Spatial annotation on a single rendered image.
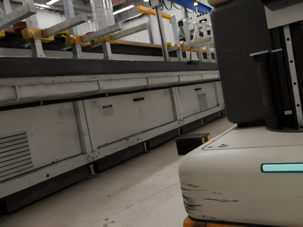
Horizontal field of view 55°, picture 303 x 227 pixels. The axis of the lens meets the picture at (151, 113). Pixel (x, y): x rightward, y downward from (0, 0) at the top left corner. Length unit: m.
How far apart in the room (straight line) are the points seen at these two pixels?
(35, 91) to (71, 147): 0.52
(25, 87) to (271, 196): 1.09
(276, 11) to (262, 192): 0.46
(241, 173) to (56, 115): 1.30
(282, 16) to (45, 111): 1.29
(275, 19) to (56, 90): 1.03
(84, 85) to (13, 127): 0.41
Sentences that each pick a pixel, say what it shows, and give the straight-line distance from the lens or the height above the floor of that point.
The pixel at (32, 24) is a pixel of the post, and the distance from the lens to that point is 1.48.
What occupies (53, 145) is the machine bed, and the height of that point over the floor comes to 0.26.
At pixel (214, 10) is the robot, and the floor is 0.67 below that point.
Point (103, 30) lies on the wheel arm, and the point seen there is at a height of 0.81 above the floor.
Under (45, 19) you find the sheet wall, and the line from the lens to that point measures 11.44.
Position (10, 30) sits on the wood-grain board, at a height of 0.88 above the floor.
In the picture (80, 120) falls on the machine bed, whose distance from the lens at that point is 1.84.
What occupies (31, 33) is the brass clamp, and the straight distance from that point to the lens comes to 1.44.
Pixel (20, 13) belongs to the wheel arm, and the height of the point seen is 0.80.
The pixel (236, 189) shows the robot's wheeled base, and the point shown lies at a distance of 0.67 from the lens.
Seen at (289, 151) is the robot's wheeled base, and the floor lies 0.28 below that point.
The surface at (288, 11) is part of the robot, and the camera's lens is 0.86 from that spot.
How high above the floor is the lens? 0.43
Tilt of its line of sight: 3 degrees down
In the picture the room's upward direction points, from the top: 10 degrees counter-clockwise
